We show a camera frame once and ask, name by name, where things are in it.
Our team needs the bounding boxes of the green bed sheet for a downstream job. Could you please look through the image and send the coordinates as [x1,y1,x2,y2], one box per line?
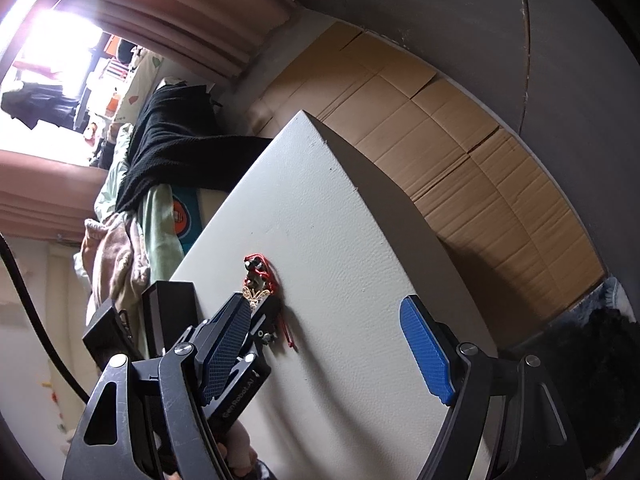
[92,125,201,361]

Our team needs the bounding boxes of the black knitted blanket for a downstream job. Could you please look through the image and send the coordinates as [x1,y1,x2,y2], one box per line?
[115,82,273,213]

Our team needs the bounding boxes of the hanging dark clothes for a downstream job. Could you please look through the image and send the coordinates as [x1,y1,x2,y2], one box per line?
[0,80,78,131]

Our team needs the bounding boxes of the white rack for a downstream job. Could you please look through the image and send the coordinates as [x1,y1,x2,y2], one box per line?
[102,57,132,84]

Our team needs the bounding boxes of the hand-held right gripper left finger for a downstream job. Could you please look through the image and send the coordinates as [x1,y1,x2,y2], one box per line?
[62,292,253,480]

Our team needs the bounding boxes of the leaf print cushion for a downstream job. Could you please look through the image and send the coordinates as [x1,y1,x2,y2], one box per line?
[112,52,165,126]

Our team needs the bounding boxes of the black rectangular block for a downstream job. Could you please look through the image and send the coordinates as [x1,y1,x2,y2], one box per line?
[82,300,137,362]

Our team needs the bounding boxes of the flattened cardboard sheet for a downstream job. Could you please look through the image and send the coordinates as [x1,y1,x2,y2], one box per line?
[250,20,608,323]

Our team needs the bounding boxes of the pink fleece blanket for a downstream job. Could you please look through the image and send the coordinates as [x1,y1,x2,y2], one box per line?
[82,212,151,328]

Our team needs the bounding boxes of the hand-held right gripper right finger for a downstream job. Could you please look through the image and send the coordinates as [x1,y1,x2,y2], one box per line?
[399,295,588,480]

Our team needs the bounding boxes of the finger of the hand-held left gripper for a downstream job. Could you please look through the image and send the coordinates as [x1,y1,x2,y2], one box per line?
[244,292,283,365]

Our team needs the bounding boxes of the dark fluffy rug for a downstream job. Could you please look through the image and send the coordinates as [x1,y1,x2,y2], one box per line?
[545,277,640,480]

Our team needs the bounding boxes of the red cord gold charm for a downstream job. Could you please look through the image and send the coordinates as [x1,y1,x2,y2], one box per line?
[242,254,299,351]

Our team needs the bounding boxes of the dark blue box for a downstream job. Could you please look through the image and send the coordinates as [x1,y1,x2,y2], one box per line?
[141,282,198,357]

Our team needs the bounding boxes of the person's left hand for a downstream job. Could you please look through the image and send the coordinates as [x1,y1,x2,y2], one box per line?
[215,420,261,478]

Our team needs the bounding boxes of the pink curtain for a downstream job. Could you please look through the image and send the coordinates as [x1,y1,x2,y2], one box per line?
[55,0,303,81]
[0,149,108,241]

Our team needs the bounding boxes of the mattress with printed label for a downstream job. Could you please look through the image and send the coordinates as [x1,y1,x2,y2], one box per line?
[167,185,236,261]

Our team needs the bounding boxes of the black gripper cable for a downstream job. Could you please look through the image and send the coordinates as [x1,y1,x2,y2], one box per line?
[0,232,88,403]

